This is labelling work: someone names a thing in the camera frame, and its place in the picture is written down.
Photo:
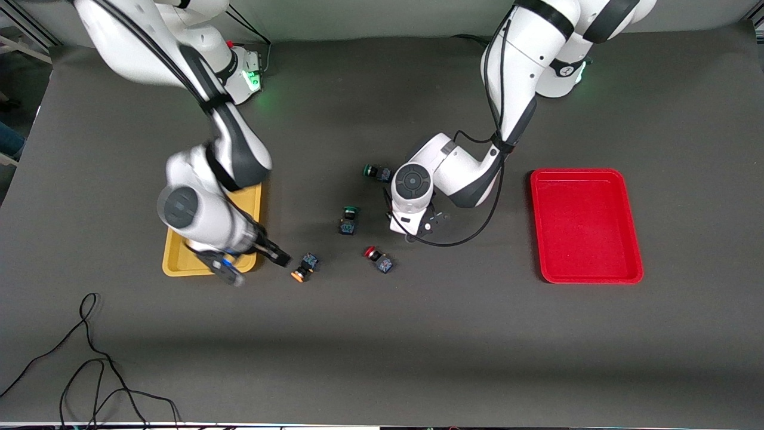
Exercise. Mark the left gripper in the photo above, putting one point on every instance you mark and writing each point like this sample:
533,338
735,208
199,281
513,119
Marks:
387,200

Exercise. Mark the orange push button switch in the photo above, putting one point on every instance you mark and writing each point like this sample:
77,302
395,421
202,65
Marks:
305,266

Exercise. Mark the red push button switch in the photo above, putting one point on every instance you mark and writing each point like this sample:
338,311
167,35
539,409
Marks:
379,260

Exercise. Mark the green push button switch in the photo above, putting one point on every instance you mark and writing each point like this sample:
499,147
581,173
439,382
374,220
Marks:
349,222
377,173

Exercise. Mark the blue cloth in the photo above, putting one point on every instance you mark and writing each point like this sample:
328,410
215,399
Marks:
11,140

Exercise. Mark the white metal frame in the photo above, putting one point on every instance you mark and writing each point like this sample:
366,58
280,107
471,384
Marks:
24,51

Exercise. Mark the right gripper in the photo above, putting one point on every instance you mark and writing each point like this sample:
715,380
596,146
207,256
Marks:
264,245

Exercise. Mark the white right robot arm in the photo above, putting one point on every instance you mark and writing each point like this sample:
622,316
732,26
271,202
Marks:
134,51

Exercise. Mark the red plastic tray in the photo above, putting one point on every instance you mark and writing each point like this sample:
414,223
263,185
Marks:
585,227

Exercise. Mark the yellow plastic tray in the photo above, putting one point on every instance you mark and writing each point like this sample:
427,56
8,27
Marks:
179,264

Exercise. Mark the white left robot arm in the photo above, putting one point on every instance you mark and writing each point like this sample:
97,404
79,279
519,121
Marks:
525,54

